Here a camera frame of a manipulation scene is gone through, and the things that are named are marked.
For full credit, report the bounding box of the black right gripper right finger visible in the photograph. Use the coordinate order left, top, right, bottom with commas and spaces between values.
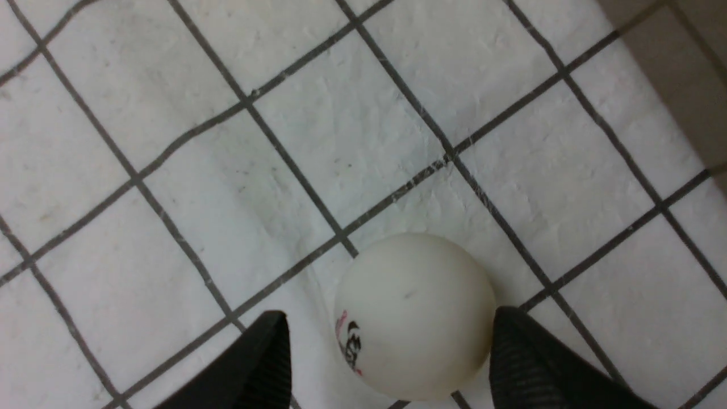
489, 306, 653, 408

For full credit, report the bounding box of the white ping-pong ball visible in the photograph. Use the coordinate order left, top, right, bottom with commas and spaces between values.
334, 233, 496, 401

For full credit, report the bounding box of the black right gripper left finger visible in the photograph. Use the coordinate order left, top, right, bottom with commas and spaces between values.
157, 310, 293, 408

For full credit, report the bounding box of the white black grid tablecloth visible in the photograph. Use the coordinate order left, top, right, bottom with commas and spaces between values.
2, 1, 725, 408

